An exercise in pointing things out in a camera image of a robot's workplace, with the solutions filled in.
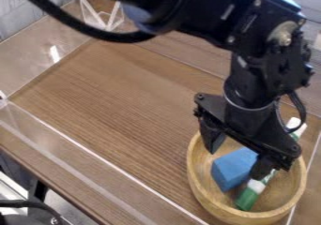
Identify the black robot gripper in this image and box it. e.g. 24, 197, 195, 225
194, 93, 301, 180

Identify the green and white marker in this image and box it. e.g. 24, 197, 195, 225
234, 117, 308, 212

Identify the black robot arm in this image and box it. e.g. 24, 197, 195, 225
29, 0, 313, 180

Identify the brown wooden bowl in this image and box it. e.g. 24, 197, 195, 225
186, 133, 308, 225

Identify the blue foam block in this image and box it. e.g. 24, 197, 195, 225
210, 147, 257, 192

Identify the clear acrylic tray wall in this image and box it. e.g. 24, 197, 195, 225
0, 92, 209, 225

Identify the clear acrylic corner bracket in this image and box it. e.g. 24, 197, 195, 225
79, 0, 126, 32

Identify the black metal table frame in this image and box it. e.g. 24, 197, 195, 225
0, 151, 75, 225

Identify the black cable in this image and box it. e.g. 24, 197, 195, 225
0, 199, 55, 225

